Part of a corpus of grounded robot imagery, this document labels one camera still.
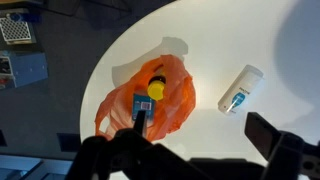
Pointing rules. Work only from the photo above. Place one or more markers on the white rectangular shampoo bottle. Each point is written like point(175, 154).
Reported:
point(240, 90)

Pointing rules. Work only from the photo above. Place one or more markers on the white round table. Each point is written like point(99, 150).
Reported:
point(215, 40)

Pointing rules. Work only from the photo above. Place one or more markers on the orange plastic bag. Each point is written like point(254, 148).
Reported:
point(115, 111)

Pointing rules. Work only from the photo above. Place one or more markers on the white perforated box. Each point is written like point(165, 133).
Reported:
point(14, 31)

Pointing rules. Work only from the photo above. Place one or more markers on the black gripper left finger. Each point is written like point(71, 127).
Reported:
point(140, 123)

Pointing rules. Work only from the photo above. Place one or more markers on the blue small box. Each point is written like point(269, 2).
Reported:
point(143, 103)

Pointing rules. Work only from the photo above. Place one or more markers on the dark bottle with yellow cap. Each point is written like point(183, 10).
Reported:
point(156, 87)

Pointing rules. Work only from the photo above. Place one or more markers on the blue equipment case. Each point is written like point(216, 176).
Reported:
point(18, 70)

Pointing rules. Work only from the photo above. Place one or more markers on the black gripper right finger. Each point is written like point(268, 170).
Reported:
point(261, 134)

